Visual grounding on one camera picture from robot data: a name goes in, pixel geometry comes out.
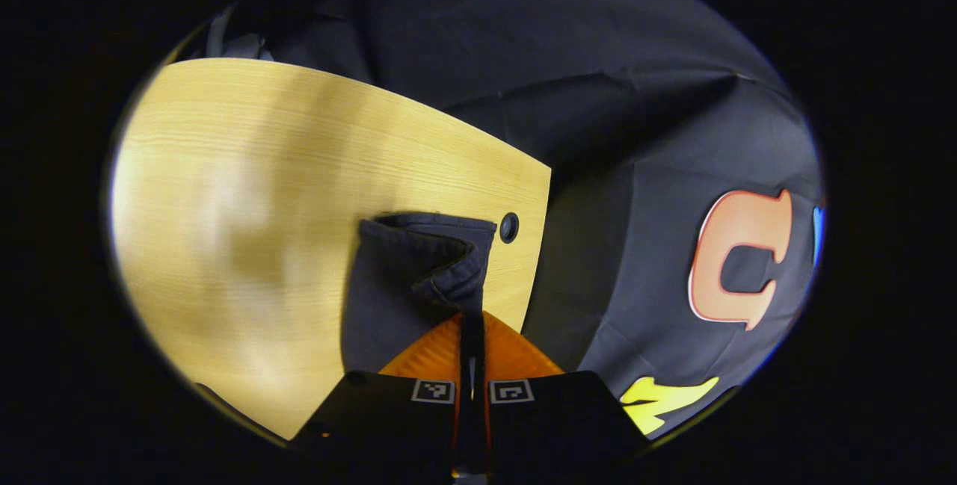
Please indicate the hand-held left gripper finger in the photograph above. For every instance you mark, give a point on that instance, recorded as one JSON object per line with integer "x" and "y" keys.
{"x": 481, "y": 354}
{"x": 464, "y": 354}

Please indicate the black jeans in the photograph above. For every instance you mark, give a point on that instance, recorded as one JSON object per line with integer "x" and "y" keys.
{"x": 389, "y": 298}

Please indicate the black backdrop cloth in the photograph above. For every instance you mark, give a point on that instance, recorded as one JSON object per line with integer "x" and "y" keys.
{"x": 598, "y": 59}

